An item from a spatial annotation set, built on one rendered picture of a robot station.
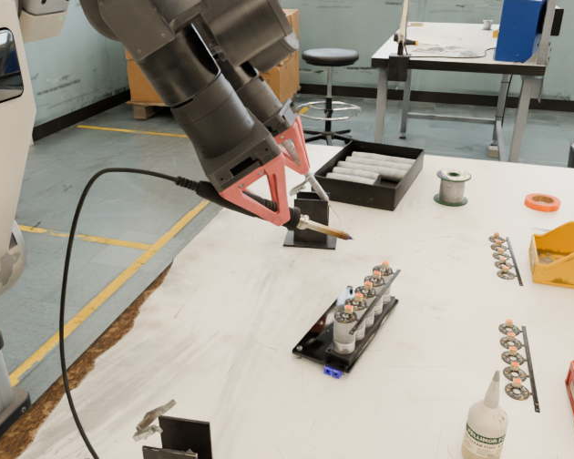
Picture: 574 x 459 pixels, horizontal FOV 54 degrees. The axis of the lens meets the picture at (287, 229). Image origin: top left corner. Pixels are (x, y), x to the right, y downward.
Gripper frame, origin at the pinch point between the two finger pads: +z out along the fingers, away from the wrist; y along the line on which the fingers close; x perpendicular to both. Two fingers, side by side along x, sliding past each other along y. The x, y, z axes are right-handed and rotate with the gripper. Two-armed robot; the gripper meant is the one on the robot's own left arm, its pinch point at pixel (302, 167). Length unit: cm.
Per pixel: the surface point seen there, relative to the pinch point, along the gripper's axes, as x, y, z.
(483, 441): -11.7, -41.8, 20.2
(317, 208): 1.5, -1.4, 6.3
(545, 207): -26.4, 17.5, 33.4
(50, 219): 164, 146, -14
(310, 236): 5.3, -1.4, 9.6
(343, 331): -2.3, -30.1, 11.2
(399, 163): -7.2, 31.1, 16.8
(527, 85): -46, 169, 58
